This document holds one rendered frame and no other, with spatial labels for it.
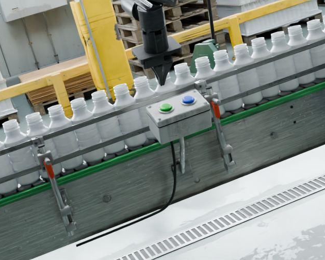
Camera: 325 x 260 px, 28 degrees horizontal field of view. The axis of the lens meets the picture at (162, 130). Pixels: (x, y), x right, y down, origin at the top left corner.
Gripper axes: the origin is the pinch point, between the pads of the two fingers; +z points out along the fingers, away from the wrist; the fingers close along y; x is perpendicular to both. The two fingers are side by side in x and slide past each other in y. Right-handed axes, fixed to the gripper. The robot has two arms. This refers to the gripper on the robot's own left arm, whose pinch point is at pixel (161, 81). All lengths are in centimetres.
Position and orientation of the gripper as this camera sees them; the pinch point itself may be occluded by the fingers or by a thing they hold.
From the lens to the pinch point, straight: 152.6
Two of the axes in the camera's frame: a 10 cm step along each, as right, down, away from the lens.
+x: 3.9, 5.0, -7.7
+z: 1.2, 8.0, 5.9
